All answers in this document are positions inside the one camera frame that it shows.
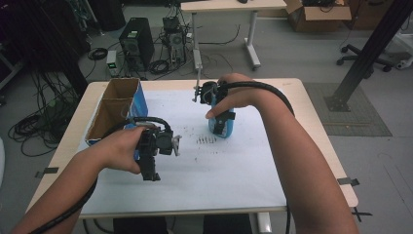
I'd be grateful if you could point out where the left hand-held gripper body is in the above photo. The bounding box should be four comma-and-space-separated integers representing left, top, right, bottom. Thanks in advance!
136, 125, 183, 158

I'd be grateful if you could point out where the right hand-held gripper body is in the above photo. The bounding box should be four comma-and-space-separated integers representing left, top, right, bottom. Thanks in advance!
192, 69, 228, 106

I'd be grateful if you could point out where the blue bottle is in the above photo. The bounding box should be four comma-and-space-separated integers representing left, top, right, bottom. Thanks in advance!
207, 97, 238, 139

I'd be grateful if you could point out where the blue cardboard box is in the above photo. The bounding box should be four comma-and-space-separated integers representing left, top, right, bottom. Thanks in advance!
85, 77, 149, 147

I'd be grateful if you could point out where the person's right hand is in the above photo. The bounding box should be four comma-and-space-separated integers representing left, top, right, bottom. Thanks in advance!
205, 72, 271, 120

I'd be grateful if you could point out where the person's left hand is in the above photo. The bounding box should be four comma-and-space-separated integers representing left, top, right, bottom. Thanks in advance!
96, 126, 147, 176

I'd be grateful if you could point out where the white table mat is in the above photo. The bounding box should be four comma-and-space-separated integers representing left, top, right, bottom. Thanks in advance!
79, 89, 288, 216

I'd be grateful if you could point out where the open computer case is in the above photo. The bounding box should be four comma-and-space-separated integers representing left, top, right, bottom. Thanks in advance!
162, 16, 189, 66

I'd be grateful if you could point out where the white desk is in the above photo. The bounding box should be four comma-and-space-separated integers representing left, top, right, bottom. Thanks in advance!
180, 0, 288, 72

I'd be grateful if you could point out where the black computer tower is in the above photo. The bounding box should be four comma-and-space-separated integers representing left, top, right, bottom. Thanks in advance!
118, 17, 156, 72

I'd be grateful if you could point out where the small white power unit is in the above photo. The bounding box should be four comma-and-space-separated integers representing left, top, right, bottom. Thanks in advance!
105, 49, 119, 78

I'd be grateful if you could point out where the black tape strip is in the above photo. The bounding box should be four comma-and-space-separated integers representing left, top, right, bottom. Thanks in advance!
336, 176, 360, 187
34, 167, 60, 179

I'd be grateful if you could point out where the white table leg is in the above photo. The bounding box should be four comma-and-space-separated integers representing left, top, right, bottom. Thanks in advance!
257, 212, 273, 234

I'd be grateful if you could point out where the grey floor mat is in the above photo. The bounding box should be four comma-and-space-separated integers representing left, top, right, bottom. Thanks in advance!
303, 82, 394, 137

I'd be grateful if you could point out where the open brown cardboard box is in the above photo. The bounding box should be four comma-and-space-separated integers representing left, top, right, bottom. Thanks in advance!
285, 0, 354, 33

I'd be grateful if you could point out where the black office chair base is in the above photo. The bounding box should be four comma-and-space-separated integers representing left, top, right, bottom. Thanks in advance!
335, 43, 395, 73

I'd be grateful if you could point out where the black curtain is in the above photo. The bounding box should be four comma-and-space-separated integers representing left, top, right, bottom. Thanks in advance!
0, 0, 90, 96

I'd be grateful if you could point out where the closed brown cardboard box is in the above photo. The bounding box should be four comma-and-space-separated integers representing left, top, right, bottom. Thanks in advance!
344, 0, 403, 32

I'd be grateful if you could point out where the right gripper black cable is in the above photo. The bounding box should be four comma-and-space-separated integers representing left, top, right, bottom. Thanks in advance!
223, 81, 296, 234

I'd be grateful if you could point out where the loose black floor cable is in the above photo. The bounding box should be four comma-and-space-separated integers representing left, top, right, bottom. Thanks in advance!
198, 23, 242, 47

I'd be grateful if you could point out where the small black cable coil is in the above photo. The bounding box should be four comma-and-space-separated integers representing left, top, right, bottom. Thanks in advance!
87, 47, 109, 61

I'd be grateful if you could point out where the tangle of black floor cables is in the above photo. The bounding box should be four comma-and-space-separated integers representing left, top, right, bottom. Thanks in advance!
8, 69, 82, 159

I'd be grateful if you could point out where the black metal stand post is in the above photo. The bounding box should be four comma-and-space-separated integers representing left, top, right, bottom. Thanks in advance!
324, 0, 413, 113

